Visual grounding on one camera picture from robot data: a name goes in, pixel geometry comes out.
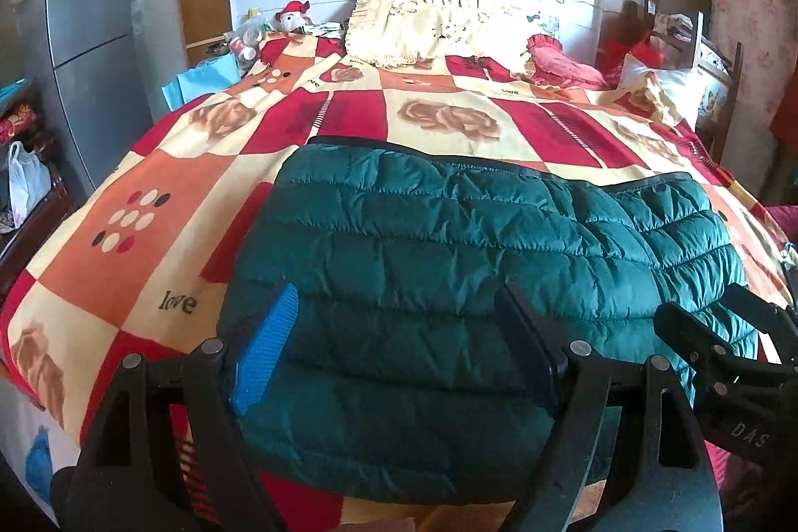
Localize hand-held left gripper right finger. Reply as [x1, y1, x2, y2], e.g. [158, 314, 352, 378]
[494, 281, 724, 532]

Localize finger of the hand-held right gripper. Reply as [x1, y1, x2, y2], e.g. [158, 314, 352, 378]
[723, 283, 798, 341]
[653, 303, 735, 369]

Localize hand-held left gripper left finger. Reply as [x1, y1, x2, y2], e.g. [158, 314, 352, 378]
[65, 281, 300, 532]

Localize green quilted puffer jacket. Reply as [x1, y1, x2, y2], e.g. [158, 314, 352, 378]
[215, 135, 760, 506]

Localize red floral checked blanket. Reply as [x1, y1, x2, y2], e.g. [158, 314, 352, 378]
[0, 30, 794, 532]

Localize white pillow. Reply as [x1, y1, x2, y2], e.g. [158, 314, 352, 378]
[616, 52, 707, 129]

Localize wooden chair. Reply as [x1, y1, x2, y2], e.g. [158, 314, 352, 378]
[648, 11, 746, 165]

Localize light blue bag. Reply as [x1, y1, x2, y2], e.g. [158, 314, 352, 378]
[161, 55, 242, 113]

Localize red ruffled pillow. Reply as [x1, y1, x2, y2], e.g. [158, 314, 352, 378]
[525, 33, 608, 90]

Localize white plastic bag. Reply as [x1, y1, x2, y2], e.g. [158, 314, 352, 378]
[5, 141, 52, 218]

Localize cluster of plastic bottles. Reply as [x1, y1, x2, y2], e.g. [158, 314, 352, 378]
[225, 8, 275, 68]

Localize cream printed pillow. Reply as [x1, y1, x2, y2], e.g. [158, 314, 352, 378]
[439, 0, 562, 72]

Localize red white plush toy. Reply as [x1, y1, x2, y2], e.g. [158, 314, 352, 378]
[274, 0, 313, 35]

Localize cream fringed pillow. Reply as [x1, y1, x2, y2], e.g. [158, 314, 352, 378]
[345, 0, 482, 70]

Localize grey refrigerator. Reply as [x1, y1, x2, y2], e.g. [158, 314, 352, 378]
[23, 0, 171, 191]

